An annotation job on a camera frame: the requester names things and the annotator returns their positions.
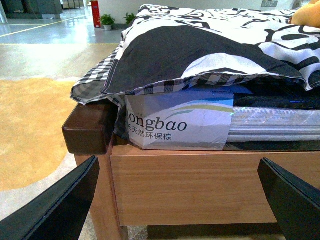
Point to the white mattress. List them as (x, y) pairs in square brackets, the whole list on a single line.
[(261, 114)]

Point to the black and white bedsheet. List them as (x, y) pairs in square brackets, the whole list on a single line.
[(168, 49)]

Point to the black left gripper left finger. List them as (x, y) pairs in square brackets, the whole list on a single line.
[(59, 213)]

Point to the white mattress label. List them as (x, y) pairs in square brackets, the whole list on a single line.
[(182, 120)]

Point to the potted green plant left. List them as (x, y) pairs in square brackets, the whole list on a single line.
[(107, 21)]

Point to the red fire extinguisher box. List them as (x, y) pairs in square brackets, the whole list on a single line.
[(96, 13)]

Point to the potted green plant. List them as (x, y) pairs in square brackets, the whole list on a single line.
[(129, 17), (107, 21)]

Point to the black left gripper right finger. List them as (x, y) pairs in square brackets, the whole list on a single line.
[(294, 202)]

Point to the potted green plant right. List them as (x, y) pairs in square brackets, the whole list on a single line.
[(129, 17)]

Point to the wooden bed frame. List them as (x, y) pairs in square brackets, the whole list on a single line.
[(173, 188)]

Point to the orange plush dinosaur toy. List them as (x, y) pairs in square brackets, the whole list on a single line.
[(308, 15)]

